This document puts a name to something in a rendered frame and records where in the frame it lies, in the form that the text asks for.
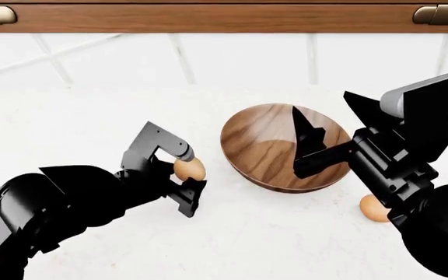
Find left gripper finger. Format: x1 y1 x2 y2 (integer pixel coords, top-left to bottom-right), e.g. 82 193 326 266
152 155 177 177
166 178 208 219

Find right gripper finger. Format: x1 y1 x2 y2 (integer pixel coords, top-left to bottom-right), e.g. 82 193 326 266
343 90 406 131
291 105 354 180

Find brown egg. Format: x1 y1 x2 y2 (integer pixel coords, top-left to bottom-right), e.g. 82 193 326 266
359 194 393 224
172 156 207 182

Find wooden bowl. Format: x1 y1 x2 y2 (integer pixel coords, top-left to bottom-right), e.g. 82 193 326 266
219 103 353 194

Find left gripper camera bracket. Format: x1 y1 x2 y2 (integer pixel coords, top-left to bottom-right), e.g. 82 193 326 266
121 121 198 176

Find gripper camera bracket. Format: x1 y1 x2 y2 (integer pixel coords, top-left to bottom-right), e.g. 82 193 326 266
379 69 448 165
121 121 198 176

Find right gripper camera bracket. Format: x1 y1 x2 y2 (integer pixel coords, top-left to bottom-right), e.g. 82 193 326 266
379 69 448 165

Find wooden wall cabinet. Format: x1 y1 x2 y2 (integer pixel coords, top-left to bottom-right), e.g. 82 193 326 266
0 0 448 34

